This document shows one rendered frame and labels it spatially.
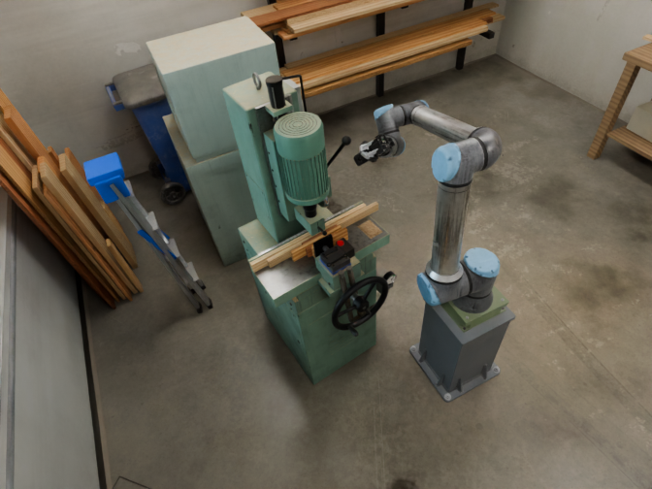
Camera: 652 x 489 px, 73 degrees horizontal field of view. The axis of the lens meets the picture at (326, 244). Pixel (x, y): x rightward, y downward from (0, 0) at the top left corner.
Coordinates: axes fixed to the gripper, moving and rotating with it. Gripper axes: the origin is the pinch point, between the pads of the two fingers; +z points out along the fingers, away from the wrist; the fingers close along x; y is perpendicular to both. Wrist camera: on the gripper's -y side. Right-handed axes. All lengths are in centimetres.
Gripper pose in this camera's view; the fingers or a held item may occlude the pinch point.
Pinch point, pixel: (360, 152)
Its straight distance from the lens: 172.5
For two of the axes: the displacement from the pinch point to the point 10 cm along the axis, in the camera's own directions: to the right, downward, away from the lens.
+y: 7.4, -4.2, -5.2
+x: 4.8, 8.8, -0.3
